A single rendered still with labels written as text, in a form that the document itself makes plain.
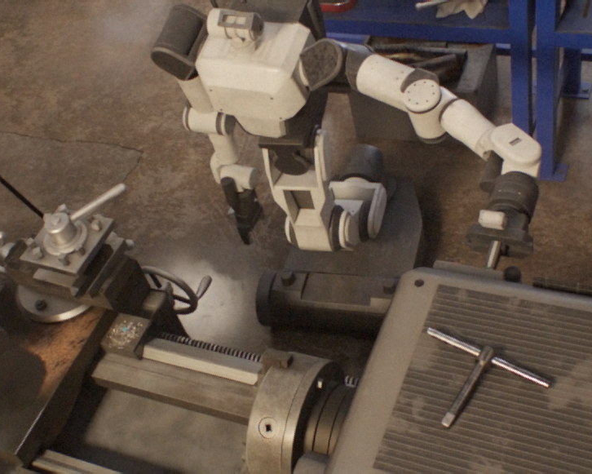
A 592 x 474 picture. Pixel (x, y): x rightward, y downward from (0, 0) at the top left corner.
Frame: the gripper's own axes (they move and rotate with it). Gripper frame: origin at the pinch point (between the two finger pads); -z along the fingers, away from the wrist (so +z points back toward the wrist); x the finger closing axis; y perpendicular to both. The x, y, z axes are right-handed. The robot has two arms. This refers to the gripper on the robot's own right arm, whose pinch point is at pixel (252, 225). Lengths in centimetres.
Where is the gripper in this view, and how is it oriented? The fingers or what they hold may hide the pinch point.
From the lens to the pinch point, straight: 280.0
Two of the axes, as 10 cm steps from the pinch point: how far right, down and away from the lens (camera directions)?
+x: -3.8, 7.5, -5.3
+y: 9.0, 1.9, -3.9
